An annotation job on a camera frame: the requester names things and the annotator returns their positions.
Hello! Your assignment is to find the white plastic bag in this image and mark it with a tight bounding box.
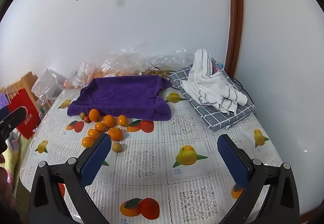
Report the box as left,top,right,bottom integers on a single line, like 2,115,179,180
31,68,67,99

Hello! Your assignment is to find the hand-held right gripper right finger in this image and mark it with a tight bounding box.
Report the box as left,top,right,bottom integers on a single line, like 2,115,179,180
217,134,300,224

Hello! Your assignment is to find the pink packet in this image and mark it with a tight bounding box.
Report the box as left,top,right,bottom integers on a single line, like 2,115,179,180
211,61,224,73

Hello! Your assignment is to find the red paper bag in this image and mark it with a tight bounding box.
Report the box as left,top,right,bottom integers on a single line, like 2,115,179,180
2,84,42,140

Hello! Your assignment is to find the pile of brown longans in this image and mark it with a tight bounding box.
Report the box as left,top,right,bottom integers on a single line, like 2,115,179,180
138,68,175,79

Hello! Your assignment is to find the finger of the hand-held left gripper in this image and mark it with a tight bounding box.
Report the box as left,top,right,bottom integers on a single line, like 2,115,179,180
0,107,27,128

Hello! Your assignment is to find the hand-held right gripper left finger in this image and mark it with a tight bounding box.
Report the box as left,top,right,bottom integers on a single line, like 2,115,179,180
29,133,112,224

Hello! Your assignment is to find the white striped towel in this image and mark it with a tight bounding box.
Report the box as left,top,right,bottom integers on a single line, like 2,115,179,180
180,49,248,116

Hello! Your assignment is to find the white-capped plastic bottle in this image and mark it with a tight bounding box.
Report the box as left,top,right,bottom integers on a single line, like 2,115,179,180
38,96,52,114

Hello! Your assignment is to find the pile of bagged kumquats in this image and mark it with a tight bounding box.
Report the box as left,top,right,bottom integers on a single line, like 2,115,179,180
101,68,140,78

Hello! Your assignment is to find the fruit-printed plastic tablecloth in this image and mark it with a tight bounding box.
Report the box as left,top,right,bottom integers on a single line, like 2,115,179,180
20,82,291,224

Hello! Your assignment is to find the wooden chair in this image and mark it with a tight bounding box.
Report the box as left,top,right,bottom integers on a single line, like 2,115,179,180
0,71,38,103

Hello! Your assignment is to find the brown wooden door frame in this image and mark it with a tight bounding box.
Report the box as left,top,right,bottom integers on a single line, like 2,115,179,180
224,0,244,79

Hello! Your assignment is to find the grey checked cloth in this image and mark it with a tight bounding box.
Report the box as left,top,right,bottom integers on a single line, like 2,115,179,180
169,58,256,131

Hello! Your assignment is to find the person's left hand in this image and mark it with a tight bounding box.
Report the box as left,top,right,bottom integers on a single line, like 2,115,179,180
0,155,17,214

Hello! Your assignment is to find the purple bag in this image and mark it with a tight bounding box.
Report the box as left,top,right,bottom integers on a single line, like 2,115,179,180
0,94,12,110

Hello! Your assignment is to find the large clear plastic bag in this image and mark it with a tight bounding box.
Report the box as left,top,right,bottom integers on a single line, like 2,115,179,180
137,42,195,76

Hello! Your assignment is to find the yellow-green bedding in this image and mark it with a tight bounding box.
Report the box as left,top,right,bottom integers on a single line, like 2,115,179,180
2,135,28,204

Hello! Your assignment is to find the purple towel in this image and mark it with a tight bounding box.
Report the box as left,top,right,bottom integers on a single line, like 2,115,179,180
67,75,173,121

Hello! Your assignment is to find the black cable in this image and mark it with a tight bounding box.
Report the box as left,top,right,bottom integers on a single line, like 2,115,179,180
231,77,256,105

